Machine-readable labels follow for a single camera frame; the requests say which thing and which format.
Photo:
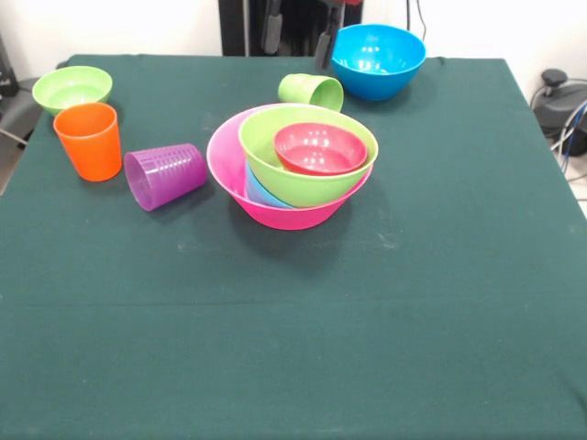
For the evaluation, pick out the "small green bowl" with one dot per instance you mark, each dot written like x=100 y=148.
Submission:
x=71 y=87

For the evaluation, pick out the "small magenta bowl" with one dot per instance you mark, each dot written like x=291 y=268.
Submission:
x=321 y=151

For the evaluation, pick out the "black device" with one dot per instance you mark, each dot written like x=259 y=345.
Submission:
x=7 y=69

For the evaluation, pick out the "orange red cup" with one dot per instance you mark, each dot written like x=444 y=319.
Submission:
x=87 y=142

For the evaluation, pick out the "large green bowl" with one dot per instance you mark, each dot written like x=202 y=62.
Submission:
x=261 y=146

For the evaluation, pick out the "dark green tablecloth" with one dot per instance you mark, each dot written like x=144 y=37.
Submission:
x=293 y=344

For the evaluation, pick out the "large pink bowl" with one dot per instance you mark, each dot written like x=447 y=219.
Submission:
x=224 y=156

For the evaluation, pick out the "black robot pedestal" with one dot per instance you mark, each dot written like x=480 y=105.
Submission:
x=298 y=27

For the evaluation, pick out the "large blue bowl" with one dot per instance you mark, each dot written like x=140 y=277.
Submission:
x=376 y=69

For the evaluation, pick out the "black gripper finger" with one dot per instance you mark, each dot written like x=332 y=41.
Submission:
x=272 y=32
x=324 y=48

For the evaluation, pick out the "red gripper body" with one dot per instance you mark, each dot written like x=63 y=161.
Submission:
x=351 y=2

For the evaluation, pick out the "small cyan bowl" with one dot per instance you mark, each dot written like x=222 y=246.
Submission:
x=259 y=190

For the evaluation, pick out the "purple cup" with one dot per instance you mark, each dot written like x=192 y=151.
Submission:
x=165 y=176

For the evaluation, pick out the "green cup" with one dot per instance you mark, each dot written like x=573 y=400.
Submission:
x=314 y=91

